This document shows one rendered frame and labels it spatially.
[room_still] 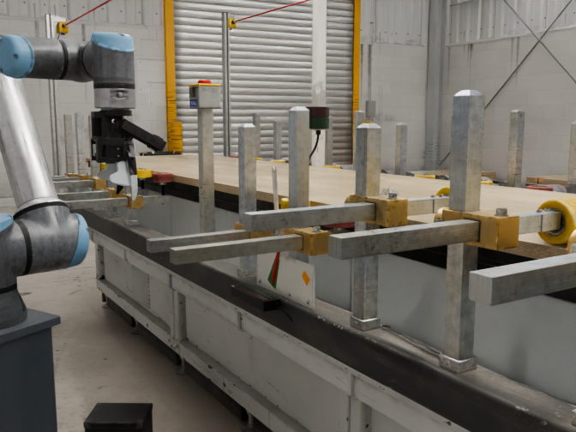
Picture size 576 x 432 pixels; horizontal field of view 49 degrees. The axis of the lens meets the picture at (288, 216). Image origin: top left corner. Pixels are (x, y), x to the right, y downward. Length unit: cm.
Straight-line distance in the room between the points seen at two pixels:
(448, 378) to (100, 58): 96
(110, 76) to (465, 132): 78
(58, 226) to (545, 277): 135
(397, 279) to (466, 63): 1000
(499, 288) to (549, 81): 960
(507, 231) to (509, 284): 34
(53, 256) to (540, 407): 125
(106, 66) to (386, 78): 998
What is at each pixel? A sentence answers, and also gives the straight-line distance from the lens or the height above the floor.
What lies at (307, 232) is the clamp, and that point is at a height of 87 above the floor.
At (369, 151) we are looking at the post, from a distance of 122.
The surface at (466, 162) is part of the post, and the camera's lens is 104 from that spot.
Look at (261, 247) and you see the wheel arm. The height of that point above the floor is 85.
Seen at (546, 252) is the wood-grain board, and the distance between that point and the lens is 119.
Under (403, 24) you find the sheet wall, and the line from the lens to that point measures 1159.
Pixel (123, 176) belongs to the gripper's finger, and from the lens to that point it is 143.
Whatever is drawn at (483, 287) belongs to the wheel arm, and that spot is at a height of 95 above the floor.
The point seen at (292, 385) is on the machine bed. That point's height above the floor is 28.
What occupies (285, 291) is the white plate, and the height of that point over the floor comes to 72.
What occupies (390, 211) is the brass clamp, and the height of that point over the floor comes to 95.
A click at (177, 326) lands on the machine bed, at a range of 282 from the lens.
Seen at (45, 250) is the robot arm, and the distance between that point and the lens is 177.
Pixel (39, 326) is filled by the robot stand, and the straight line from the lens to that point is 177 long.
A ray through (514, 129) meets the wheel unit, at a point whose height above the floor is 108.
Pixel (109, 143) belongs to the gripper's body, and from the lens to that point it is 145.
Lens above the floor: 111
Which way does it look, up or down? 9 degrees down
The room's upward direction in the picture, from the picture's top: straight up
